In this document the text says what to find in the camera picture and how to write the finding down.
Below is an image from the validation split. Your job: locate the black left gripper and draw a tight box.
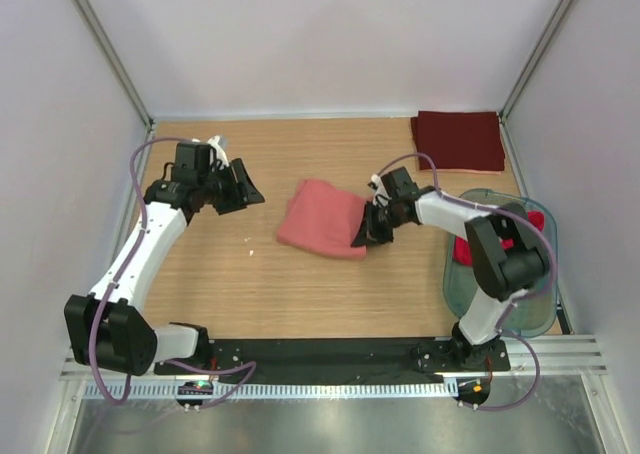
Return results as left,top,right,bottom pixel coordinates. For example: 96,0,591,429
198,158,264,215

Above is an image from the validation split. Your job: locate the salmon pink t shirt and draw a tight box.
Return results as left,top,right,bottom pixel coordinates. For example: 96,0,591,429
276,178,367,260

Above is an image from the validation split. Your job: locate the aluminium corner post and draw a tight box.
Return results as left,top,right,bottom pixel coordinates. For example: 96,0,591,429
71,0,154,131
499,0,578,124

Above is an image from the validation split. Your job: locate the right aluminium corner post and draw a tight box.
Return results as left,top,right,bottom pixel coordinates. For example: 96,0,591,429
499,0,578,124

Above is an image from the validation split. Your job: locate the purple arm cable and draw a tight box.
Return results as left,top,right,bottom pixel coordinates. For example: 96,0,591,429
375,153,559,413
87,136,257,406

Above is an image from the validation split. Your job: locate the folded dark red t shirt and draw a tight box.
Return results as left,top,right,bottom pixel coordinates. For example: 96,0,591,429
410,111,505,173

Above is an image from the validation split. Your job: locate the teal transparent plastic basket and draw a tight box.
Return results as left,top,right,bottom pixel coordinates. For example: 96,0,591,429
443,188,557,338

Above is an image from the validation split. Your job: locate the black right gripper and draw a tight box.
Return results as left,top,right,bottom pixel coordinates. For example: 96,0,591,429
354,199,409,250

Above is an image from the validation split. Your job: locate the aluminium front frame rail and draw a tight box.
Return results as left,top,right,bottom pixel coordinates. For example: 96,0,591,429
59,334,608,381

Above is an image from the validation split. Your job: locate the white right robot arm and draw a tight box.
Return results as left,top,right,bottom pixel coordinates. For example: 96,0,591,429
352,168,554,370

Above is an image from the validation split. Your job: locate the white slotted cable duct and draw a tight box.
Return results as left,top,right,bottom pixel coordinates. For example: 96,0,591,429
82,379,459,401

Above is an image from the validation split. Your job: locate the magenta crumpled t shirt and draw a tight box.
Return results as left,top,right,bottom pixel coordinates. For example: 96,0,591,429
452,211,545,267

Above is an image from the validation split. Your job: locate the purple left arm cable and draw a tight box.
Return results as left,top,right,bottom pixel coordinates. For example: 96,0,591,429
87,136,257,406

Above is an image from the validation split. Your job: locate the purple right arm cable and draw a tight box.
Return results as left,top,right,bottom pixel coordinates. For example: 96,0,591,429
375,153,559,413

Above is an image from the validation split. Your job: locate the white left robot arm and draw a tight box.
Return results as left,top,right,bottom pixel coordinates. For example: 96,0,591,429
64,135,264,376

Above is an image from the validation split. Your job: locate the left aluminium corner post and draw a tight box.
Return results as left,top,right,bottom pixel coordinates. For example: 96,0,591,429
71,0,154,131

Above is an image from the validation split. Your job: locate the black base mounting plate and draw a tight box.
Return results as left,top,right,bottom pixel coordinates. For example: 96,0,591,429
185,337,511,386

